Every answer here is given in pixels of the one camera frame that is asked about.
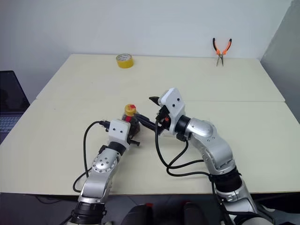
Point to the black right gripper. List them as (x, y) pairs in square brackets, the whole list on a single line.
[(164, 124)]

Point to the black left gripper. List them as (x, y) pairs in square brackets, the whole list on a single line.
[(134, 138)]

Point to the small yellow-capped drink bottle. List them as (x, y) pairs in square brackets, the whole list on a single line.
[(130, 109)]

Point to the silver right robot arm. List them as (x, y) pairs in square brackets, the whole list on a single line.
[(215, 145)]

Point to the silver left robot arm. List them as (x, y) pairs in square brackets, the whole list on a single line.
[(100, 166)]

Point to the yellow tape roll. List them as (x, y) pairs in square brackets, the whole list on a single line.
[(125, 61)]

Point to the dark rounded shape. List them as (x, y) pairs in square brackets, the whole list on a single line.
[(194, 214), (138, 214)]

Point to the dark laptop computer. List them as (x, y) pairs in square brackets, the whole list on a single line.
[(11, 93)]

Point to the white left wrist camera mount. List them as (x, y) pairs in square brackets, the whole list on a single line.
[(118, 131)]

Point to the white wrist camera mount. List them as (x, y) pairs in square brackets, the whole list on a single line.
[(174, 103), (118, 131)]

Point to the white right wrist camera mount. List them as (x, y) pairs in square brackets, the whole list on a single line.
[(174, 103)]

